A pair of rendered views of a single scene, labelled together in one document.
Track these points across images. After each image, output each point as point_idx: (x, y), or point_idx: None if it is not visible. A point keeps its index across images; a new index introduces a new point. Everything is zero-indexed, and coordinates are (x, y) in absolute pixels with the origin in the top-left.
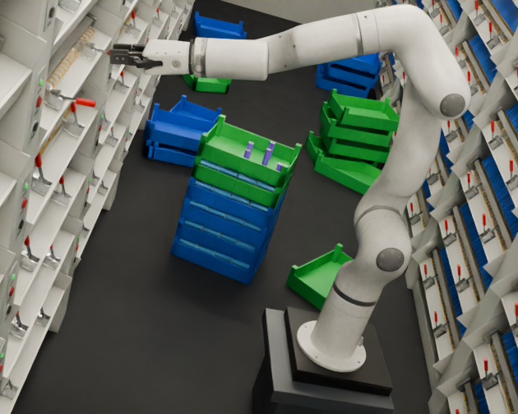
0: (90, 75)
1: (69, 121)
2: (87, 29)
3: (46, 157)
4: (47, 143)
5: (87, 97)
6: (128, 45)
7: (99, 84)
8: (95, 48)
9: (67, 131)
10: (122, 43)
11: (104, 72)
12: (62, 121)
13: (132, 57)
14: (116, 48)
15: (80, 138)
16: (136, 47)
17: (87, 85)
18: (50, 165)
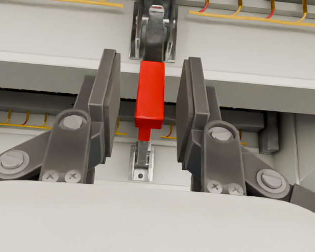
0: (307, 134)
1: (135, 144)
2: None
3: (13, 138)
4: (46, 127)
5: (280, 162)
6: (188, 105)
7: (304, 164)
8: (157, 30)
9: (130, 155)
10: (199, 79)
11: None
12: (158, 139)
13: (19, 145)
14: (182, 80)
15: (132, 183)
16: (202, 148)
17: (292, 145)
18: None
